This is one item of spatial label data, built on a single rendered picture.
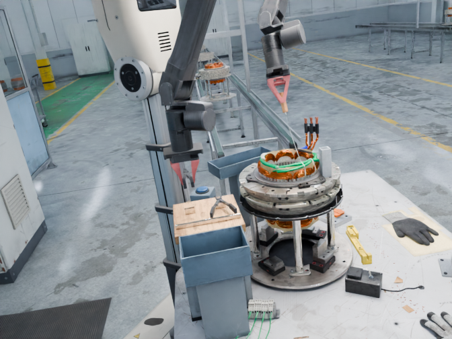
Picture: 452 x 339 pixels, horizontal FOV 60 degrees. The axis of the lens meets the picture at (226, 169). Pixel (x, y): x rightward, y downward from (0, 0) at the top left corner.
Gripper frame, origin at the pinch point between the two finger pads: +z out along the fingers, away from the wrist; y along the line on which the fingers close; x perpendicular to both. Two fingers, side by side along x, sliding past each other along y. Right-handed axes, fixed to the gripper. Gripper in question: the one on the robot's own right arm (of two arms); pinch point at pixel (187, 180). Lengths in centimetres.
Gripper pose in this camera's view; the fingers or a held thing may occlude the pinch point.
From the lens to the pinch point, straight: 107.0
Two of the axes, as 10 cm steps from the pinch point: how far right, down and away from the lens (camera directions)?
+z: 1.1, 9.3, 3.6
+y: 9.8, -1.6, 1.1
